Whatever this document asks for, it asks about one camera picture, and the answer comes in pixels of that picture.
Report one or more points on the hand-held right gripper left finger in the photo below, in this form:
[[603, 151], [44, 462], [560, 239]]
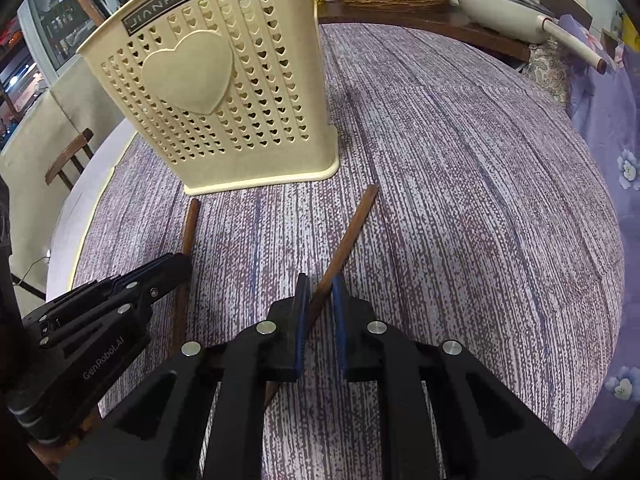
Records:
[[301, 320]]

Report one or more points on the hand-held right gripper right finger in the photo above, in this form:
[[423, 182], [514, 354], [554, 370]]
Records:
[[341, 325]]

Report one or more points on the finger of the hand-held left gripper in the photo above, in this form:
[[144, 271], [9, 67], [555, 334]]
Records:
[[90, 315], [160, 270]]

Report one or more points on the wooden chopstick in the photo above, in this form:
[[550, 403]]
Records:
[[190, 225], [350, 235]]

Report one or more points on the beige perforated utensil holder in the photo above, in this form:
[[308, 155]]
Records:
[[250, 135]]

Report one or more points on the dark wooden spoon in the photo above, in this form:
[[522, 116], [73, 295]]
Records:
[[85, 0]]

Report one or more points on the beige furniture cover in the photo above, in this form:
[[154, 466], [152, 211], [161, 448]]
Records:
[[30, 185]]

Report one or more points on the wooden chair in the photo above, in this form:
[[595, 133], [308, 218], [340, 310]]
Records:
[[70, 152]]

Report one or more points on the purple striped tablecloth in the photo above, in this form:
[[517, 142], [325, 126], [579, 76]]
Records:
[[450, 185]]

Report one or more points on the glass cabinet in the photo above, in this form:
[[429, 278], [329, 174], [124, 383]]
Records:
[[55, 25]]

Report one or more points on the paisley patterned cloth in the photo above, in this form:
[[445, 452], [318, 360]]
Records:
[[547, 75]]

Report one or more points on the purple floral bedsheet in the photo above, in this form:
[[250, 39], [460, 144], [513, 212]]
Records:
[[610, 110]]

